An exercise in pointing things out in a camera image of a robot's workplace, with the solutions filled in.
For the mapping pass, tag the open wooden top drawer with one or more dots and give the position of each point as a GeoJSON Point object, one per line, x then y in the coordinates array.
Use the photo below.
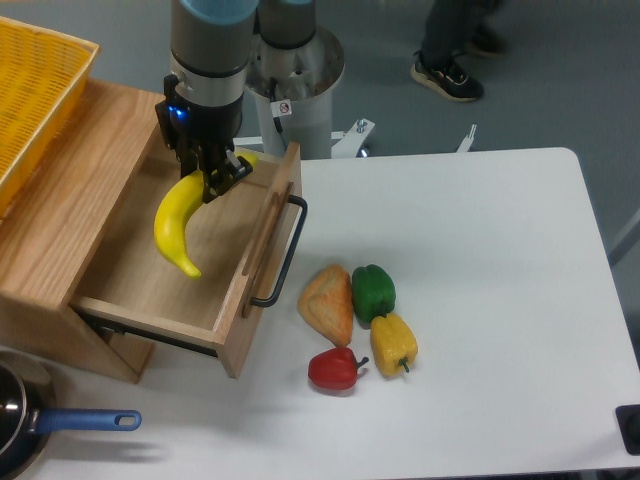
{"type": "Point", "coordinates": [237, 241]}

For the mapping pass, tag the yellow toy banana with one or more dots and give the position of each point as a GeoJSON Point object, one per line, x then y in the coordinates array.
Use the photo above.
{"type": "Point", "coordinates": [171, 219]}

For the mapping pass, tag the black metal drawer handle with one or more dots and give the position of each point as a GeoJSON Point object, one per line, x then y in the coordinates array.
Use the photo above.
{"type": "Point", "coordinates": [273, 297]}

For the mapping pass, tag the yellow plastic basket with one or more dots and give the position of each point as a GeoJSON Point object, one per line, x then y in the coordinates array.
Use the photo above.
{"type": "Point", "coordinates": [43, 75]}

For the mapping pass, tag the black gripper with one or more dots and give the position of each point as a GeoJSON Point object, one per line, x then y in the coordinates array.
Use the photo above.
{"type": "Point", "coordinates": [187, 127]}

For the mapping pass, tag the wooden cabinet body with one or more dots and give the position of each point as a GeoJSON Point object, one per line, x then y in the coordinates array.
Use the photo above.
{"type": "Point", "coordinates": [58, 222]}

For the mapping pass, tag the orange toy bread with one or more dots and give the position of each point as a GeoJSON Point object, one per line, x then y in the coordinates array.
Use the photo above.
{"type": "Point", "coordinates": [326, 305]}

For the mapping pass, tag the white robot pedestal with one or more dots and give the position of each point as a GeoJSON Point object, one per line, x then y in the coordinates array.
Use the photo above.
{"type": "Point", "coordinates": [293, 93]}

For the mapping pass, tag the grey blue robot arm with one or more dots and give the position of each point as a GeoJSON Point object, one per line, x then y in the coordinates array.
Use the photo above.
{"type": "Point", "coordinates": [211, 43]}

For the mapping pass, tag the green toy bell pepper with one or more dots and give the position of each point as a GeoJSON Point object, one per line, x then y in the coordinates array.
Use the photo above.
{"type": "Point", "coordinates": [373, 292]}

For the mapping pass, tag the black table corner device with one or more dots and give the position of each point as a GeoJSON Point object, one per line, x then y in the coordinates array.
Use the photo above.
{"type": "Point", "coordinates": [628, 421]}

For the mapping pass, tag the black pan blue handle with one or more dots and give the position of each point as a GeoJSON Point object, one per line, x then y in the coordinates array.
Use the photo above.
{"type": "Point", "coordinates": [30, 414]}

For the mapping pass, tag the yellow toy bell pepper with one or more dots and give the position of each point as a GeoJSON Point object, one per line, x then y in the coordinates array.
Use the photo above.
{"type": "Point", "coordinates": [393, 344]}

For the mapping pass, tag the red toy bell pepper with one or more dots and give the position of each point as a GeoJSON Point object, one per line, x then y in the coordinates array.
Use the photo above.
{"type": "Point", "coordinates": [336, 369]}

